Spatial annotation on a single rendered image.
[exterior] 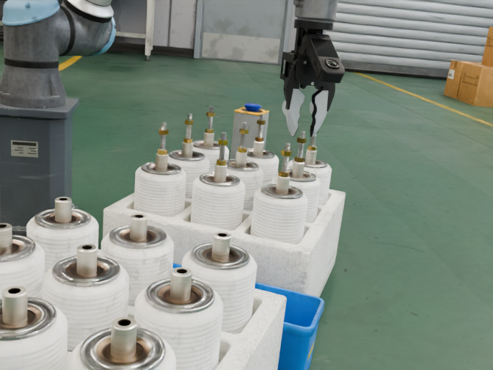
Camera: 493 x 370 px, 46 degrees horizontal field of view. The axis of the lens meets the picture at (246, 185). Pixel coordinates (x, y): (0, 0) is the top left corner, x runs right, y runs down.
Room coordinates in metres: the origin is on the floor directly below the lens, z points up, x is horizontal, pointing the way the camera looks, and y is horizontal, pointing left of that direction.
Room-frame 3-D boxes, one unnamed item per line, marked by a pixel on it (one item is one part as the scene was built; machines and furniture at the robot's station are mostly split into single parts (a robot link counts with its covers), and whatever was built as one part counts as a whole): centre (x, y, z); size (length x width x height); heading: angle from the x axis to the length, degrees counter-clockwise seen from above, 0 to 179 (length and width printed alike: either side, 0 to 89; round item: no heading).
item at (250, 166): (1.12, 0.02, 0.25); 0.08 x 0.08 x 0.01
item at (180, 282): (0.56, 0.06, 0.26); 0.02 x 0.02 x 0.03
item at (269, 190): (0.97, -0.06, 0.25); 0.08 x 0.08 x 0.01
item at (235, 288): (0.67, 0.02, 0.16); 0.10 x 0.10 x 0.18
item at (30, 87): (1.31, 0.51, 0.35); 0.15 x 0.15 x 0.10
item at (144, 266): (0.71, 0.14, 0.16); 0.10 x 0.10 x 0.18
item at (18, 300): (0.48, 0.21, 0.26); 0.02 x 0.02 x 0.03
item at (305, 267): (1.12, 0.02, 0.09); 0.39 x 0.39 x 0.18; 73
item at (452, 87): (4.98, -1.80, 0.15); 0.30 x 0.24 x 0.30; 98
